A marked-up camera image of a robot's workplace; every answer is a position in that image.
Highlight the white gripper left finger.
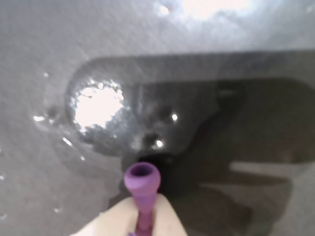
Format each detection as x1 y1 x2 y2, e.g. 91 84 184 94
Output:
73 196 139 236

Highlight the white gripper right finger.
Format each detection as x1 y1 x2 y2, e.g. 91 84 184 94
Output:
152 193 186 236

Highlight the purple pen grip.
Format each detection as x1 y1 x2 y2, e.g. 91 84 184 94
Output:
124 162 162 236

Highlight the dark table mat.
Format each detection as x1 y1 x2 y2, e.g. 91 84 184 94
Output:
0 0 315 236

